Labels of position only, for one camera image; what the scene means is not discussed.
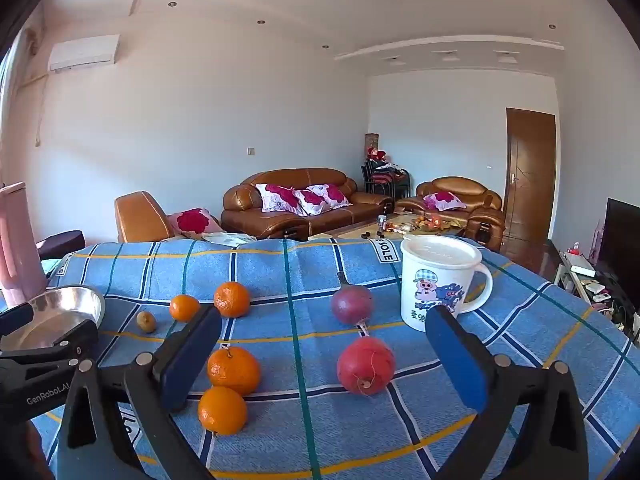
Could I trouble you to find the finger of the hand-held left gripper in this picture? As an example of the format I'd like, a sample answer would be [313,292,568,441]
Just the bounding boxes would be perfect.
[0,305,35,337]
[0,317,99,367]

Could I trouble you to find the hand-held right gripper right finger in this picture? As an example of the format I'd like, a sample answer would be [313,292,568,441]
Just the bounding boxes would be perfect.
[424,305,591,480]

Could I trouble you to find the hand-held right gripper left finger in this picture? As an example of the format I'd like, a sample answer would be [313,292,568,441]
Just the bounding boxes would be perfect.
[56,304,223,480]

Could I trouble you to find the steel bowl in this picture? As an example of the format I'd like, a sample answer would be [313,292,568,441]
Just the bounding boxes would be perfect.
[2,285,107,353]

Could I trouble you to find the small orange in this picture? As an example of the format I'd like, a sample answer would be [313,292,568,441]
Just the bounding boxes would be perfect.
[169,294,201,323]

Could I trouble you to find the red pomegranate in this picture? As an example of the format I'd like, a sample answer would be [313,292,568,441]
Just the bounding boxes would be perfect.
[336,336,397,396]

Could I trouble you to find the purple passion fruit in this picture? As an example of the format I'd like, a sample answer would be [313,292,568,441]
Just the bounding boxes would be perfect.
[331,271,375,324]

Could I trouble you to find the pink electric kettle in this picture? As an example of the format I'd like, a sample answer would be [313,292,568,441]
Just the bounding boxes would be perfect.
[0,181,48,306]

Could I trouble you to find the dark stool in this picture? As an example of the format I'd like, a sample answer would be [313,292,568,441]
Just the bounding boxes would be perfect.
[37,230,86,261]

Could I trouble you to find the white cartoon mug with lid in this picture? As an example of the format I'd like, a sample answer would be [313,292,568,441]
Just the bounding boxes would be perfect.
[400,234,494,333]

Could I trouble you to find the floral pillow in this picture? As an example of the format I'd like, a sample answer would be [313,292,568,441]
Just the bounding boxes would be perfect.
[306,184,351,209]
[422,191,467,212]
[256,183,302,216]
[291,189,326,217]
[167,207,223,239]

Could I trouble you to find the pile of snacks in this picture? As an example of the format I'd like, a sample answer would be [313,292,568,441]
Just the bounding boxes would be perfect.
[392,214,463,235]

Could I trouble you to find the white television stand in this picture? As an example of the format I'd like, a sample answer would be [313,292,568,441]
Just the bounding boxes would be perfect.
[554,250,640,331]

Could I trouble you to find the plain brown leather armchair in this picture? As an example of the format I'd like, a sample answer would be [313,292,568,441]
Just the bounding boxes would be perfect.
[114,191,176,244]

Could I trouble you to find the blue plaid blanket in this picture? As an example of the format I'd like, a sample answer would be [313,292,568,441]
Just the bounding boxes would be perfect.
[0,237,640,480]

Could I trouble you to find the tufted brown leather armchair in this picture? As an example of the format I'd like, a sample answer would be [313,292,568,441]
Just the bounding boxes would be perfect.
[395,176,506,253]

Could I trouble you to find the brown leather three-seat sofa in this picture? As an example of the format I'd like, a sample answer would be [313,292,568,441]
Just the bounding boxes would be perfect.
[221,168,396,241]

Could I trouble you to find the wooden coffee table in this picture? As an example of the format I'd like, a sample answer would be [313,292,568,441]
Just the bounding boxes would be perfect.
[307,212,466,243]

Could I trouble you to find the brown wooden door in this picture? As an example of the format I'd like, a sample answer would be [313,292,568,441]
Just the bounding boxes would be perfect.
[502,107,557,241]

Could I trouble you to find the stacked dark chairs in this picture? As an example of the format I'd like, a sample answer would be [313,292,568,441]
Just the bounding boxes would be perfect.
[361,157,411,198]

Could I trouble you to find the black television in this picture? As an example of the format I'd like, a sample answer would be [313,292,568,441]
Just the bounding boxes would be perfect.
[597,198,640,286]

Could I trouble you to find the white wall air conditioner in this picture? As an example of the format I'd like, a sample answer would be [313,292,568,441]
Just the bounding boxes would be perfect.
[48,34,121,72]

